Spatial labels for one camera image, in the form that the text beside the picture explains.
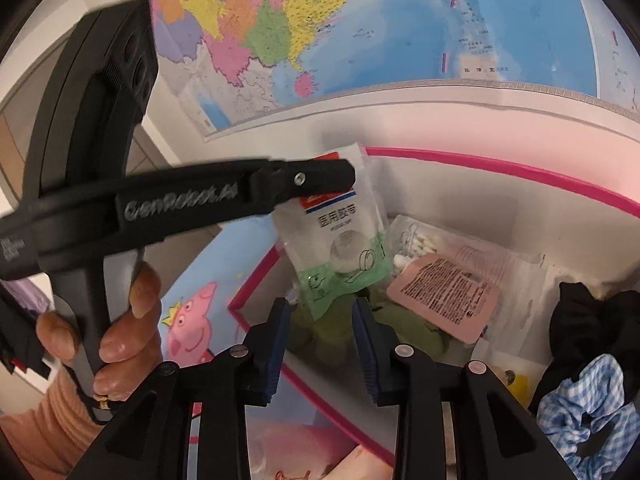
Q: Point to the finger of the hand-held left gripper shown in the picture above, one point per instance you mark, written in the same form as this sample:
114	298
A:
320	177

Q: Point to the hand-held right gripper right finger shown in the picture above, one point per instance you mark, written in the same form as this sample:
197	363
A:
367	355

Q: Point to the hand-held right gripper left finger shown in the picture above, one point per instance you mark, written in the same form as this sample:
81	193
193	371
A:
277	350

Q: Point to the green white tape packet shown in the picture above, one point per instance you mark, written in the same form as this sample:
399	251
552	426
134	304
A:
340	260

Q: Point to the pink-edged cardboard box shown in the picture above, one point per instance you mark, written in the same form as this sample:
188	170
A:
500	195

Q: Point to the person's left forearm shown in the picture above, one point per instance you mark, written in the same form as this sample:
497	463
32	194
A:
40	435

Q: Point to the person's left hand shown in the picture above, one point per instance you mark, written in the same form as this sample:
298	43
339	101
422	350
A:
145	310

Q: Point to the green plush dinosaur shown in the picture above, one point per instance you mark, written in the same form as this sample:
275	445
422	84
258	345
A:
322	332

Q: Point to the pink flat packet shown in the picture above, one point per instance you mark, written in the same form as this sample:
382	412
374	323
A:
440	295

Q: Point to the blue cartoon printed blanket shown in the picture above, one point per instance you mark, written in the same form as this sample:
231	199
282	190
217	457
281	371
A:
210	260

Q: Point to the pink rainbow tissue packet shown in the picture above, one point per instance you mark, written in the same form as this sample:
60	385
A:
310	460

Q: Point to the cotton swab packet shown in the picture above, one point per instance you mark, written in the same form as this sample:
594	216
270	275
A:
420	247

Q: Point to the white yellow wipe packet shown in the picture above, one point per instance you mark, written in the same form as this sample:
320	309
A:
517	385

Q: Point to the clear plastic packet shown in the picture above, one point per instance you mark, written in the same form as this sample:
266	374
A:
515	270

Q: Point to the blue checked scrunchie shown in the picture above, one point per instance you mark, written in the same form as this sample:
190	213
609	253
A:
575	400

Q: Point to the black cloth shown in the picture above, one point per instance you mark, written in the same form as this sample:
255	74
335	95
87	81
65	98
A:
590	325

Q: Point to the large colourful wall map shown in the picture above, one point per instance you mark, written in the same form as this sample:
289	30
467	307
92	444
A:
400	35

